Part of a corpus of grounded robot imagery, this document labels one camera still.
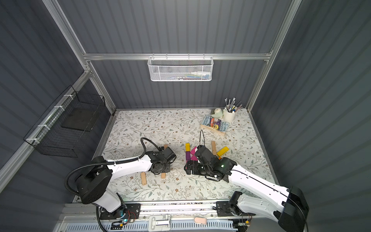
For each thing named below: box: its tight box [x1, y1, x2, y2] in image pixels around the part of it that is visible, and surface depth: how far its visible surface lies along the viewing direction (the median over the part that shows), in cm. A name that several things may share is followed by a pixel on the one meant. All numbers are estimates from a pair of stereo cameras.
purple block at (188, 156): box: [185, 151, 191, 161], surface depth 95 cm
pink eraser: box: [194, 217, 208, 225], surface depth 70 cm
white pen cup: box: [223, 106, 238, 122], surface depth 109 cm
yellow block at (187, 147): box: [185, 143, 191, 152], surface depth 99 cm
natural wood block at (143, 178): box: [140, 171, 147, 186], surface depth 86 cm
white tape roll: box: [210, 107, 224, 119], surface depth 111 cm
